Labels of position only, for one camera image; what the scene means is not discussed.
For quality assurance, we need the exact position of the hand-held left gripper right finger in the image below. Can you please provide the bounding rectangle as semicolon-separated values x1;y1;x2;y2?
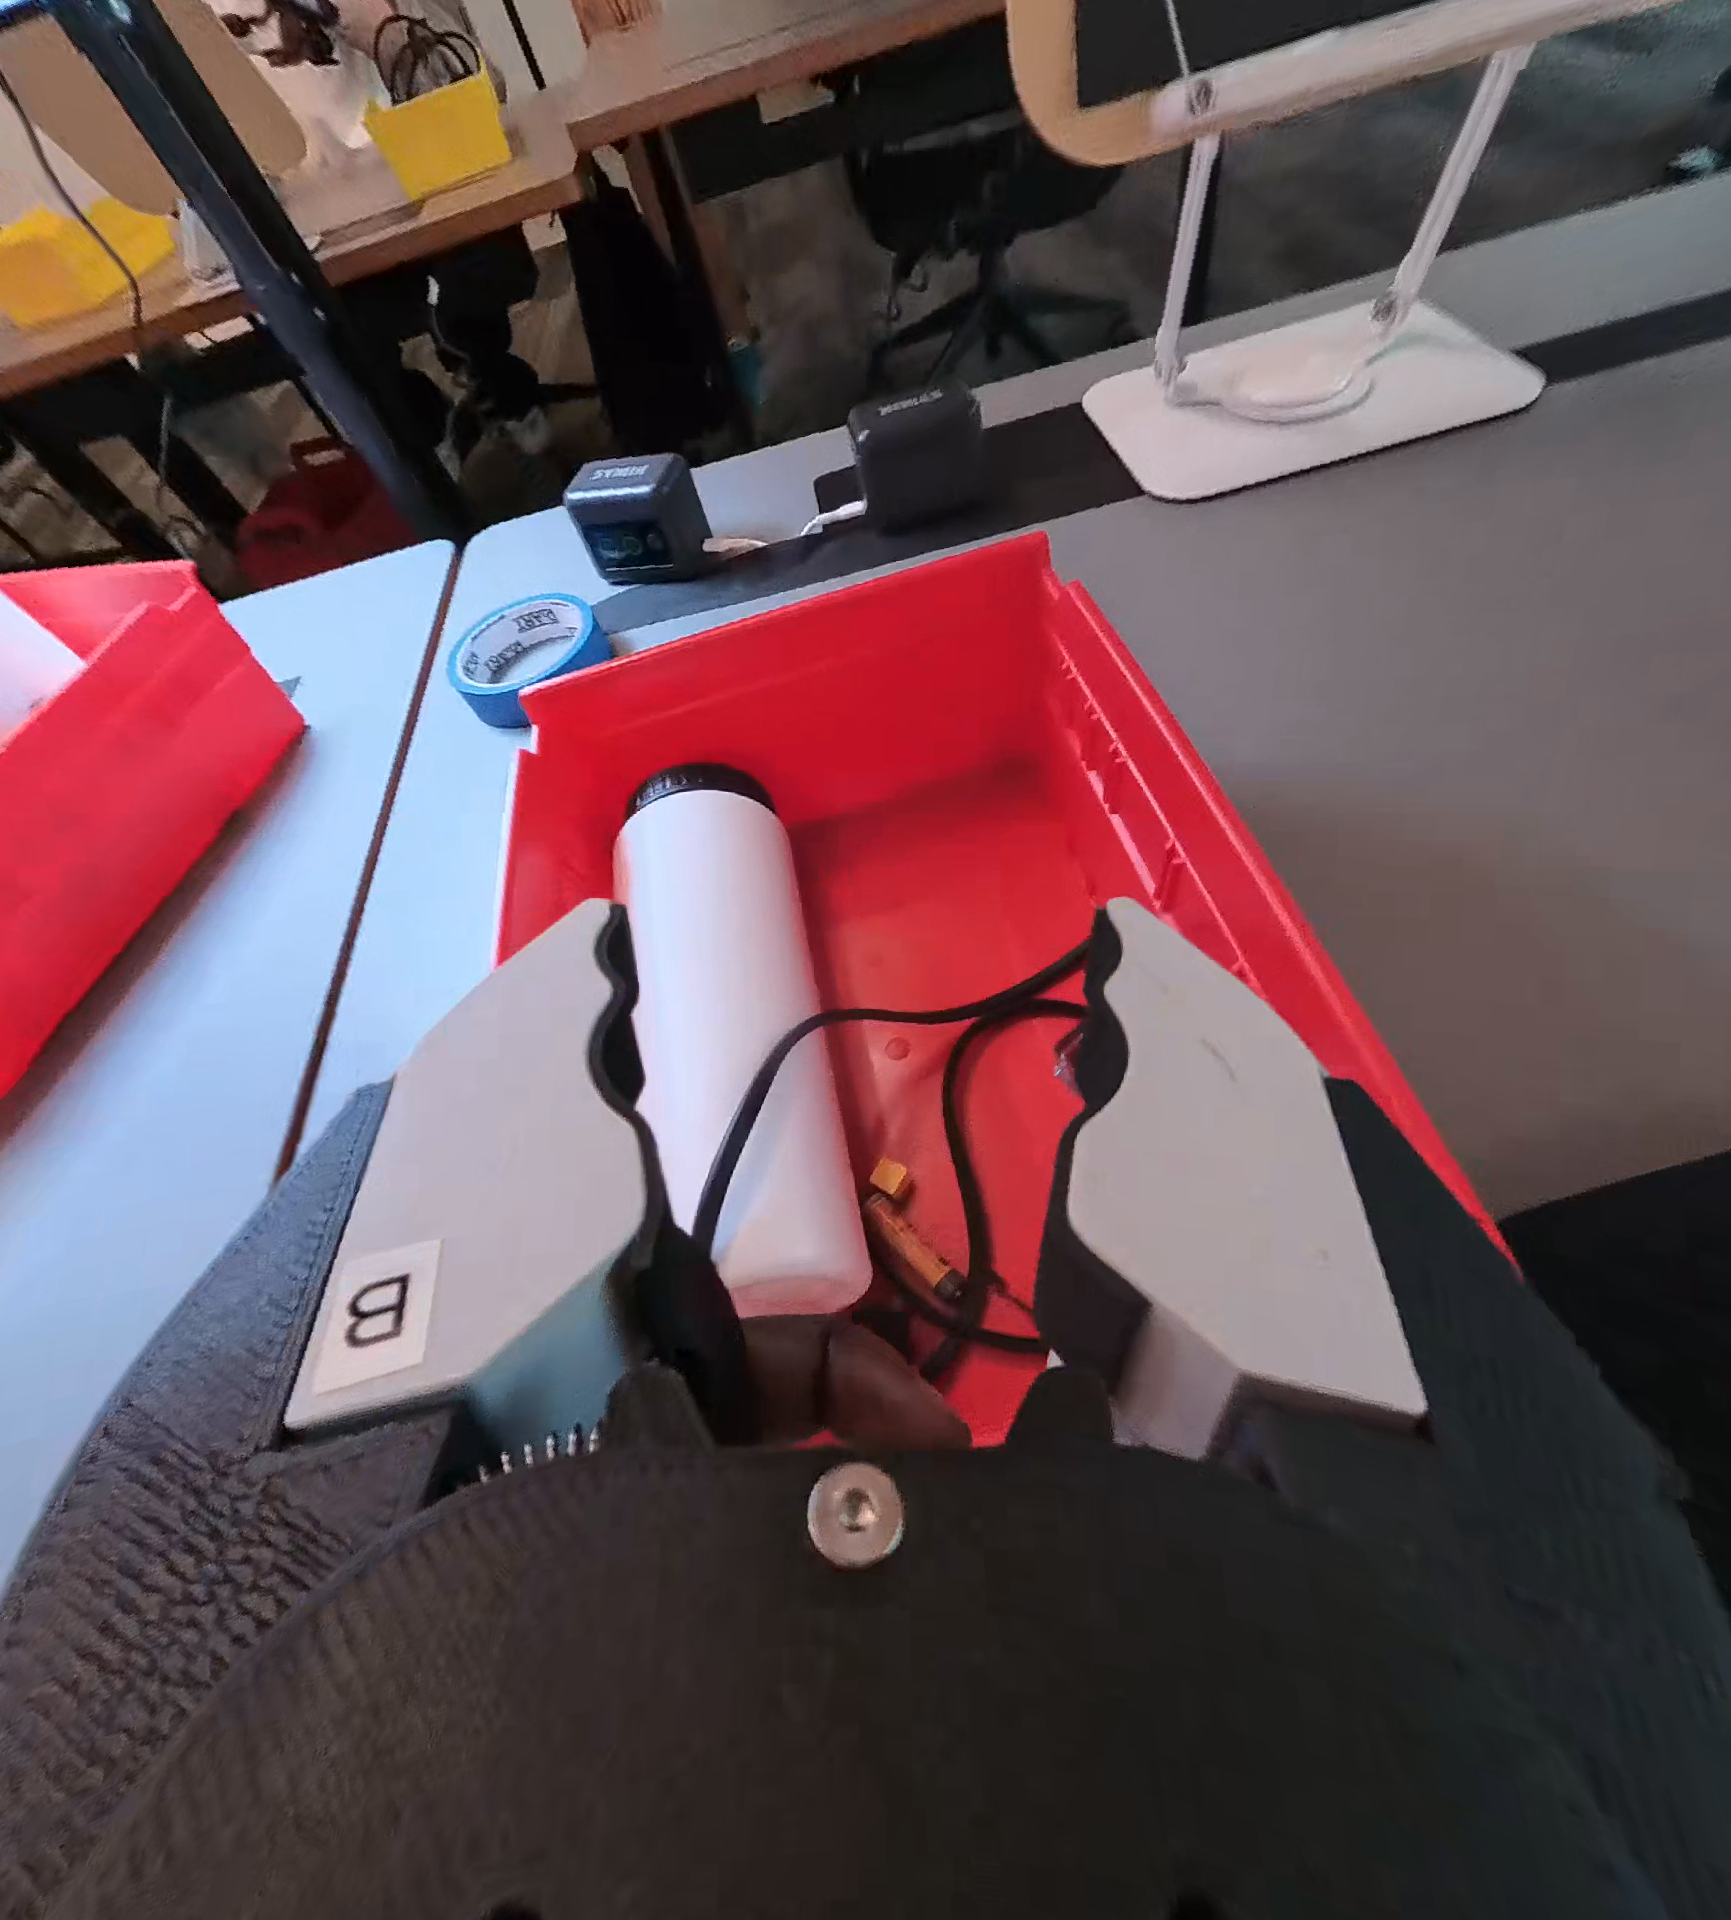
1068;899;1430;1463

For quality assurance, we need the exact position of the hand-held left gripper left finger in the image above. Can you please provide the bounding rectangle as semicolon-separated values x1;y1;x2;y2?
285;899;658;1449

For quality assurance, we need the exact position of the white bottle black cap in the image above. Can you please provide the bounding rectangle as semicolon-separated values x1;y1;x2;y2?
610;764;874;1319

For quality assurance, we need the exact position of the red plastic bin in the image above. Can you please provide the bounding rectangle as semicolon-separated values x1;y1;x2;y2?
494;528;1510;1453
0;558;311;1122

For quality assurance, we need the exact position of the person's left hand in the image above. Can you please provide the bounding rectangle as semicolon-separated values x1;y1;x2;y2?
738;1319;976;1452

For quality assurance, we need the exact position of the blue tape roll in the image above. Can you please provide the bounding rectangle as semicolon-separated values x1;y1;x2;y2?
446;593;616;731

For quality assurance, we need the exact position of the black fabric chair seat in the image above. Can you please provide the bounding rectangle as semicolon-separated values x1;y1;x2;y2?
1496;1124;1731;1818

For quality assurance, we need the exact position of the small black box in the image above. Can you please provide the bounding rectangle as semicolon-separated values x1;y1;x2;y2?
848;377;990;533
562;449;712;587

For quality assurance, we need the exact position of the white monitor stand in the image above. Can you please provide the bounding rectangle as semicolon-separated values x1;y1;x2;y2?
1080;42;1550;504

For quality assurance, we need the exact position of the black metal pole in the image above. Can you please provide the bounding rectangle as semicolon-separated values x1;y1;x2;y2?
49;0;470;546

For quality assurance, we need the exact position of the wooden work table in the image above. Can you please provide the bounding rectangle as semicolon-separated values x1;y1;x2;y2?
566;0;1018;152
0;90;590;429

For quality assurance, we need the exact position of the yellow plastic bin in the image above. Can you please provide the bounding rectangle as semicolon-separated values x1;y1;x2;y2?
360;55;518;208
0;198;181;332

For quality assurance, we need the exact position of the black office chair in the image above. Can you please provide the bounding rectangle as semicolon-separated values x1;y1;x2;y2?
858;74;1130;400

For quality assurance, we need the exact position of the black cable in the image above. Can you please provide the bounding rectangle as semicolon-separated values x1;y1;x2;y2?
692;959;1108;1373

